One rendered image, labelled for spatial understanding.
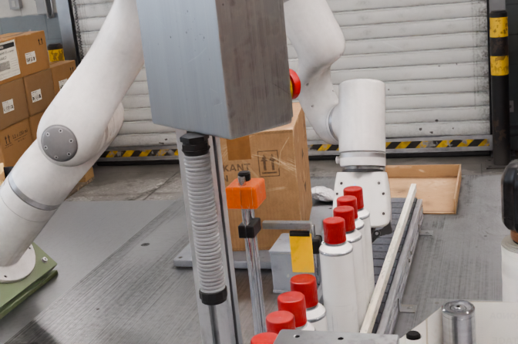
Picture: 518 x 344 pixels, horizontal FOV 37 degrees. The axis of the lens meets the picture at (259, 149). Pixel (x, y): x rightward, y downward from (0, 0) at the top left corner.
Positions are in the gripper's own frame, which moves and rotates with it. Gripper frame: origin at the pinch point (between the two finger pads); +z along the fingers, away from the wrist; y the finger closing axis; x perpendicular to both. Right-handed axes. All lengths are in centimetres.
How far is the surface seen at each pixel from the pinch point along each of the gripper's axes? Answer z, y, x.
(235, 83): -21, -4, -60
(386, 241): -2.0, 0.8, 23.9
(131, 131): -73, -247, 399
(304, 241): -3.5, -0.9, -38.9
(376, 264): 2.0, 0.4, 12.8
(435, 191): -14, 7, 70
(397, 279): 4.4, 5.2, 6.8
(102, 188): -27, -245, 352
